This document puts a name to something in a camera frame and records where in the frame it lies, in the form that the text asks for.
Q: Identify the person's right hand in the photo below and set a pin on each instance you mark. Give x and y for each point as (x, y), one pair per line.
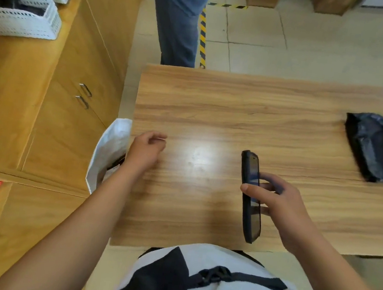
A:
(287, 220)

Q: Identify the person's left hand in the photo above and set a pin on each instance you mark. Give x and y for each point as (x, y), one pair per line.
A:
(144, 150)

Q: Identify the white woven sack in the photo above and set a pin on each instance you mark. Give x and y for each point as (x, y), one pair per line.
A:
(110, 142)

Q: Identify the black handheld scanner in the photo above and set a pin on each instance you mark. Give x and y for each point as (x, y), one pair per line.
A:
(252, 229)

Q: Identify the black labelled parcel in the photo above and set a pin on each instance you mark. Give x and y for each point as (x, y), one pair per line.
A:
(372, 147)

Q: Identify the person's left forearm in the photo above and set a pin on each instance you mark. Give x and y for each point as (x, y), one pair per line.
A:
(68, 239)

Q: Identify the yellow wooden cabinet unit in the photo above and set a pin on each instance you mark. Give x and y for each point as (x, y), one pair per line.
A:
(66, 125)

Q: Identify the long yellow black hazard tape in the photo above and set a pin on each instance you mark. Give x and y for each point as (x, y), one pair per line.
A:
(202, 41)

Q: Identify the plain wooden cabinet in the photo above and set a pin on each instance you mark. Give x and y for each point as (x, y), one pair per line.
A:
(332, 3)

